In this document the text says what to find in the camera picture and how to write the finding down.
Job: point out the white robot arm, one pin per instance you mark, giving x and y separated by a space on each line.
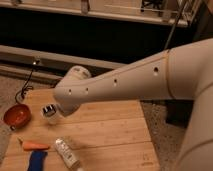
184 73

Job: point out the blue cloth object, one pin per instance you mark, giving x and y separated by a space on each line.
36 161

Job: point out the orange carrot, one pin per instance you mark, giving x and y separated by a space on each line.
30 145

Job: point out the metal pole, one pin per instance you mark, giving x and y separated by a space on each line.
178 16

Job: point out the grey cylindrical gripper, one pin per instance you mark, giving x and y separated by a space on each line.
67 109

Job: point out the white bottle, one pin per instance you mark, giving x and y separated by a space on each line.
66 153

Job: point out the white cup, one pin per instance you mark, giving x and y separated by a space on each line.
50 114

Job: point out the red bowl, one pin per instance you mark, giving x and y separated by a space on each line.
17 116

